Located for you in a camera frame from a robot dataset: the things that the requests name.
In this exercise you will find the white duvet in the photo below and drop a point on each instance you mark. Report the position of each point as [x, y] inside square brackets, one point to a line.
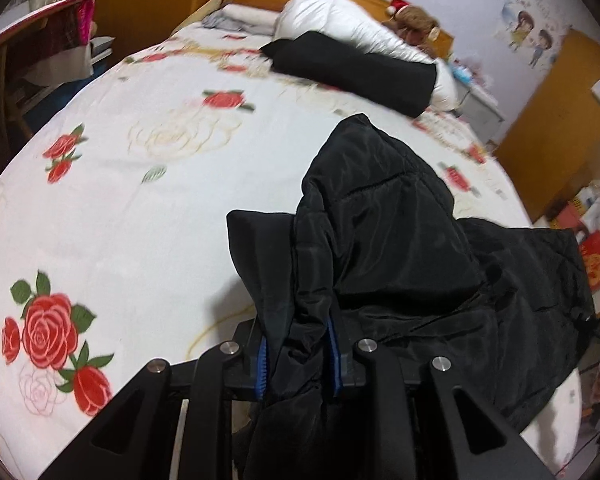
[340, 20]

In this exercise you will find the grey cloth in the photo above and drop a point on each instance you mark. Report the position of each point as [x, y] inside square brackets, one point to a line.
[220, 20]

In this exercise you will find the pink cloth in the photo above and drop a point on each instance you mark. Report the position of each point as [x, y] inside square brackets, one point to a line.
[87, 20]

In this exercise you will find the white nightstand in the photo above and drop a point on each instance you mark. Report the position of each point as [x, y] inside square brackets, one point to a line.
[480, 105]

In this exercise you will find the blue tissue pack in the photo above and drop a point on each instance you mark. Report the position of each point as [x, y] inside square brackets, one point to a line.
[464, 72]

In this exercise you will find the red-rimmed wooden chair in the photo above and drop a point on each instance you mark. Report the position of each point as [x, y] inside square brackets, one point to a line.
[25, 50]

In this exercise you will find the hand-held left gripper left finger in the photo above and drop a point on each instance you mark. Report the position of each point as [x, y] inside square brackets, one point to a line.
[263, 370]

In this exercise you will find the floral bed sheet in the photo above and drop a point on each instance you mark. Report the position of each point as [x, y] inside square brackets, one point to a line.
[130, 200]

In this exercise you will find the black folded garment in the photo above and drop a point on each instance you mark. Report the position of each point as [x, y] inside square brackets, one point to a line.
[355, 70]

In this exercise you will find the black padded jacket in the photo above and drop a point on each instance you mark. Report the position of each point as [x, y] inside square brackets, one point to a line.
[405, 240]

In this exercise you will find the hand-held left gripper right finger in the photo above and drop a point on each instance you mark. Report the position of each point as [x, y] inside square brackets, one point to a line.
[336, 360]

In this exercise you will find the red gift box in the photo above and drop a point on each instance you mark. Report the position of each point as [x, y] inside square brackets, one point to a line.
[597, 260]

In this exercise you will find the brown teddy bear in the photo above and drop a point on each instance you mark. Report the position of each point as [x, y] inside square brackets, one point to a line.
[417, 25]

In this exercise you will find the wooden door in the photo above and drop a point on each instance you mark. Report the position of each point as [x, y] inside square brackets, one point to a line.
[545, 120]

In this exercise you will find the white pillow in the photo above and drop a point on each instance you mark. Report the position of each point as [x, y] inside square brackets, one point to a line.
[252, 17]

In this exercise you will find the cartoon wall sticker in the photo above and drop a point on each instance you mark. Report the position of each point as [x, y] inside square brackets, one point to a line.
[530, 32]

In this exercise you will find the wooden wardrobe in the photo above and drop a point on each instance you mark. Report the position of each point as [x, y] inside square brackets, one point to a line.
[155, 0]

